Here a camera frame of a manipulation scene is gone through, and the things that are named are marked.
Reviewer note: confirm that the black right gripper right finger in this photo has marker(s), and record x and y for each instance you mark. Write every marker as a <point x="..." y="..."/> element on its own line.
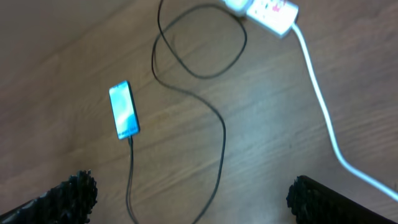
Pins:
<point x="313" y="203"/>

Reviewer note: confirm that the Galaxy S24+ smartphone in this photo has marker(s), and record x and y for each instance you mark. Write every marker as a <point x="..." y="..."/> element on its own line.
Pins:
<point x="124" y="110"/>

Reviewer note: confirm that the white power strip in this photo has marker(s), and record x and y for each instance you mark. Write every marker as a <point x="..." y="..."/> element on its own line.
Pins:
<point x="278" y="16"/>

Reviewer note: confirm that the white charger plug adapter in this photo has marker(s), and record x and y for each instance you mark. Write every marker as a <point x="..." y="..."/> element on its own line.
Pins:
<point x="239" y="7"/>

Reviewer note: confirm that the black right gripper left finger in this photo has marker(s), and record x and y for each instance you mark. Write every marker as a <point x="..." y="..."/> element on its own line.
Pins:
<point x="71" y="201"/>

